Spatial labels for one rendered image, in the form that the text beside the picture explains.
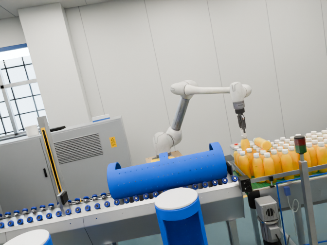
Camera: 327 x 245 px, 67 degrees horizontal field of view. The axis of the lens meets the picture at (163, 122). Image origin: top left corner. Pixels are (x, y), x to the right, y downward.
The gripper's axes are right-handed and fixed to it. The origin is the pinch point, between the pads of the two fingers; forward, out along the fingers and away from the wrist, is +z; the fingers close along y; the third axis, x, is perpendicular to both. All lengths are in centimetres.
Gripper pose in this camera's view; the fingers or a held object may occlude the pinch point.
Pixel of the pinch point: (243, 132)
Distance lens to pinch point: 213.9
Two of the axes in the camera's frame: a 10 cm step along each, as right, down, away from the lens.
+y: 0.1, 1.4, -9.9
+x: 9.8, -2.0, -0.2
